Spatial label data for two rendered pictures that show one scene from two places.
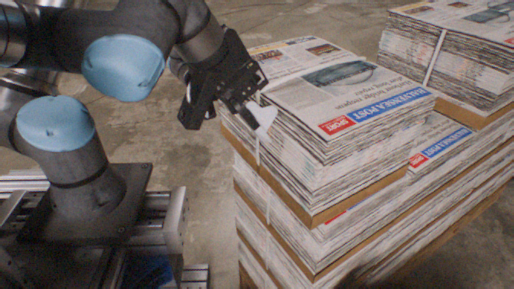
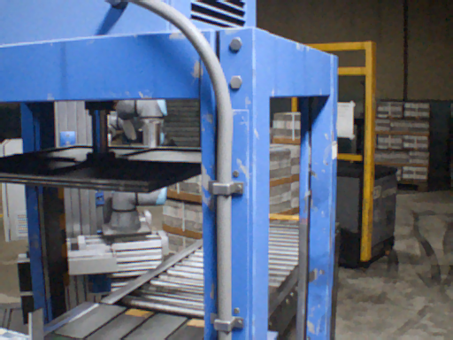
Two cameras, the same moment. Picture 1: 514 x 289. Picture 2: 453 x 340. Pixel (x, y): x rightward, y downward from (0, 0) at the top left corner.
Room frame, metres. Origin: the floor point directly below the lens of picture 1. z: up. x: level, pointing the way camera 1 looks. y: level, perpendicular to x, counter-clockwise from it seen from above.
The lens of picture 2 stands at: (-2.62, 0.58, 1.46)
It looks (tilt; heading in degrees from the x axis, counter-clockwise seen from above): 8 degrees down; 344
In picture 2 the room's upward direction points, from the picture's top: straight up
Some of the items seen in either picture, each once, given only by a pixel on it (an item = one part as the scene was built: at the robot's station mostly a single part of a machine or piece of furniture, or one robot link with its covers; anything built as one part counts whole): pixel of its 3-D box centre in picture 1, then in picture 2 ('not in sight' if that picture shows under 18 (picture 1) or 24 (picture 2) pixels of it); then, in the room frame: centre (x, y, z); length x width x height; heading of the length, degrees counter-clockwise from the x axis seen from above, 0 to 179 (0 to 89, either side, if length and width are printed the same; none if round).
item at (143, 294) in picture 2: not in sight; (194, 305); (-0.96, 0.23, 0.77); 0.47 x 0.05 x 0.05; 54
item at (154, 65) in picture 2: not in sight; (99, 75); (-1.35, 0.52, 1.50); 0.94 x 0.68 x 0.10; 54
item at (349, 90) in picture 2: not in sight; (333, 113); (1.53, -1.50, 1.27); 0.57 x 0.01 x 0.65; 34
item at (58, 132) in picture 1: (61, 136); not in sight; (0.49, 0.37, 0.98); 0.13 x 0.12 x 0.14; 63
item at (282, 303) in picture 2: not in sight; (306, 274); (-0.68, -0.29, 0.74); 1.34 x 0.05 x 0.12; 144
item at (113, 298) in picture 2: not in sight; (190, 262); (-0.39, 0.12, 0.74); 1.34 x 0.05 x 0.12; 144
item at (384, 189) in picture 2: not in sight; (350, 210); (1.72, -1.79, 0.40); 0.69 x 0.55 x 0.80; 34
